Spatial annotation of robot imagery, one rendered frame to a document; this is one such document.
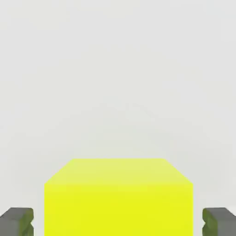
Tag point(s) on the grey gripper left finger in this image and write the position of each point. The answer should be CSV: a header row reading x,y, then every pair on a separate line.
x,y
14,223

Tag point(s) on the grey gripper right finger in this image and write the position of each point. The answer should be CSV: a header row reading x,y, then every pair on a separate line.
x,y
221,223

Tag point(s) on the small yellow cube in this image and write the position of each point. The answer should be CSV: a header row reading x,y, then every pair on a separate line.
x,y
118,202

